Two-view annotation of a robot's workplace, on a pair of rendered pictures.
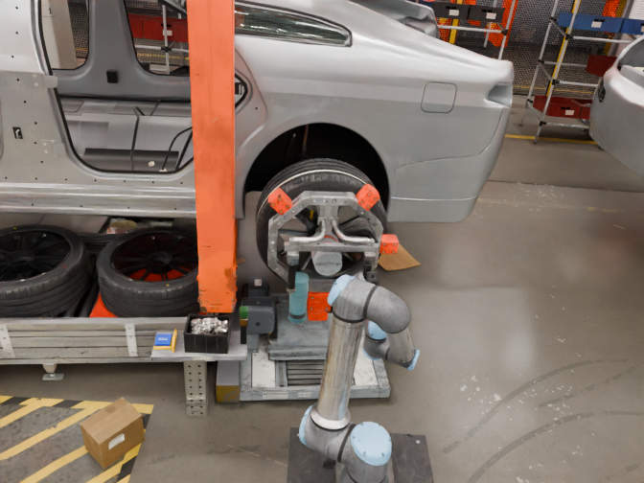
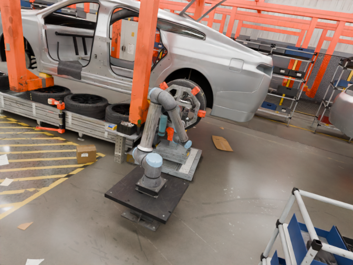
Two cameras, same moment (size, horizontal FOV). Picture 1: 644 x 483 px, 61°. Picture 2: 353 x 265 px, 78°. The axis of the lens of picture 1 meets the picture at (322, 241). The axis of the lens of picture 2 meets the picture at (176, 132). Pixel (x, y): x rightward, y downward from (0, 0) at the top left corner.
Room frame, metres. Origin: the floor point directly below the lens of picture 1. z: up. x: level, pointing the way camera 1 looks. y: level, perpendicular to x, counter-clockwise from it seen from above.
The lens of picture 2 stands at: (-0.26, -0.99, 1.63)
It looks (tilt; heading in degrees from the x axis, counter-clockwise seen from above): 23 degrees down; 20
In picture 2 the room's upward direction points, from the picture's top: 11 degrees clockwise
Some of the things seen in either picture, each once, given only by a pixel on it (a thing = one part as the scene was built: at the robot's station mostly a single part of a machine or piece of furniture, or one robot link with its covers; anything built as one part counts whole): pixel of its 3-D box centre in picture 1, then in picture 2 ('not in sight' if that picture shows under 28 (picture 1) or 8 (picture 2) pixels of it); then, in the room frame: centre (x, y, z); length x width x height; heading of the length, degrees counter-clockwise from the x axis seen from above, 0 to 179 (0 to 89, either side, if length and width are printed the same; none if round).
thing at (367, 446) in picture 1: (367, 451); (153, 164); (1.31, -0.24, 0.56); 0.17 x 0.15 x 0.18; 65
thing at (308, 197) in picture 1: (324, 243); (177, 107); (2.25, -0.01, 0.85); 0.54 x 0.07 x 0.54; 99
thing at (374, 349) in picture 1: (377, 343); (177, 137); (1.75, -0.27, 0.69); 0.12 x 0.09 x 0.12; 65
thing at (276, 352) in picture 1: (310, 332); (172, 151); (2.41, 0.01, 0.13); 0.50 x 0.36 x 0.10; 99
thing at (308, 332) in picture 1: (312, 307); (174, 140); (2.41, 0.01, 0.32); 0.40 x 0.30 x 0.28; 99
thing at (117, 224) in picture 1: (136, 229); not in sight; (3.51, 1.41, 0.02); 0.52 x 0.42 x 0.04; 93
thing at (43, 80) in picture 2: not in sight; (37, 77); (2.16, 2.44, 0.69); 0.52 x 0.17 x 0.35; 9
